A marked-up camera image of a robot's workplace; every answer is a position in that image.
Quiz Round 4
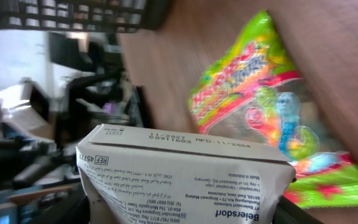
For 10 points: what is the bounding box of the grey plastic mesh basket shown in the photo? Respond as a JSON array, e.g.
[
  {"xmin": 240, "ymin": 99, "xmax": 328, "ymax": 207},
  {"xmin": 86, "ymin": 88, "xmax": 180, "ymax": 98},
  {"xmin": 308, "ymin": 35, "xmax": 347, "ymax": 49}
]
[{"xmin": 0, "ymin": 0, "xmax": 172, "ymax": 33}]

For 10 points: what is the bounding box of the Haribo gummy candy bag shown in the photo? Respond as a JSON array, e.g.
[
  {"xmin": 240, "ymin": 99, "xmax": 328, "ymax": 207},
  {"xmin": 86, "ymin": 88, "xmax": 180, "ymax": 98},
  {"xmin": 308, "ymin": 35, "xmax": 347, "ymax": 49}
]
[{"xmin": 188, "ymin": 10, "xmax": 358, "ymax": 208}]

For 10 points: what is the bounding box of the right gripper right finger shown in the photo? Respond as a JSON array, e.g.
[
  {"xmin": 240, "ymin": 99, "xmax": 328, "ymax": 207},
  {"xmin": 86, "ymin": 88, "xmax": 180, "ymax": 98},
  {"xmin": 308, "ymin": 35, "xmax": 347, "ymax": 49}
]
[{"xmin": 272, "ymin": 196, "xmax": 323, "ymax": 224}]

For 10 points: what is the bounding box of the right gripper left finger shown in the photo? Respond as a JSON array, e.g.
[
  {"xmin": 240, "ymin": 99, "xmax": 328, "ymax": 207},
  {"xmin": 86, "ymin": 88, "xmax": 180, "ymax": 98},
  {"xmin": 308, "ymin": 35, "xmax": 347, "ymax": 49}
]
[{"xmin": 39, "ymin": 184, "xmax": 90, "ymax": 224}]

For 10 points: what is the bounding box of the white blue carton box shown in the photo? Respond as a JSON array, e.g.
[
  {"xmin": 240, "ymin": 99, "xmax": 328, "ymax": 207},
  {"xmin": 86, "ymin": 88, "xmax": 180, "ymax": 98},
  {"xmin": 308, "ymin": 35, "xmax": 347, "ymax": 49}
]
[{"xmin": 76, "ymin": 124, "xmax": 296, "ymax": 224}]

